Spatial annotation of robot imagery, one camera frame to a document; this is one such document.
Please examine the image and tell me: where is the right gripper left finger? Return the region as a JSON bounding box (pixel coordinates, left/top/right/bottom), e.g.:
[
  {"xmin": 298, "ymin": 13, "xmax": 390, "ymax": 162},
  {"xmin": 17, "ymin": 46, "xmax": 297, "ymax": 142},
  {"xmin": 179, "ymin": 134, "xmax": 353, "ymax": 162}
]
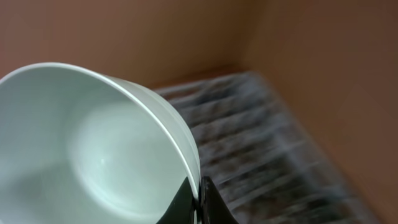
[{"xmin": 157, "ymin": 178, "xmax": 195, "ymax": 224}]

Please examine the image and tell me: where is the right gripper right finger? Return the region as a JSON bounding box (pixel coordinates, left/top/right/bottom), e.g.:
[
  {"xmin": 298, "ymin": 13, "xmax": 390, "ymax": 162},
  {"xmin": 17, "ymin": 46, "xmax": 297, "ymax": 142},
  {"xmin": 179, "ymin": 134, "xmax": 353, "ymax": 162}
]
[{"xmin": 200, "ymin": 176, "xmax": 238, "ymax": 224}]

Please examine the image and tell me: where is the mint green bowl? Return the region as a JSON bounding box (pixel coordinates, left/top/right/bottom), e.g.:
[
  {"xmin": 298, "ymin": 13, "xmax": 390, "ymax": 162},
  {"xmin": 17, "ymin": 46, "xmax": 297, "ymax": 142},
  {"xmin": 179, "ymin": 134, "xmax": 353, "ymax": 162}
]
[{"xmin": 1, "ymin": 63, "xmax": 200, "ymax": 223}]

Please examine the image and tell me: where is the grey dishwasher rack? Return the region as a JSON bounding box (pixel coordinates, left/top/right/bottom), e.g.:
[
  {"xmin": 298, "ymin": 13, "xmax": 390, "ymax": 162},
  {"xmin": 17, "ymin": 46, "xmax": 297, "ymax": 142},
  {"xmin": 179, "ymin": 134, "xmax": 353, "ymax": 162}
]
[{"xmin": 157, "ymin": 72, "xmax": 377, "ymax": 223}]

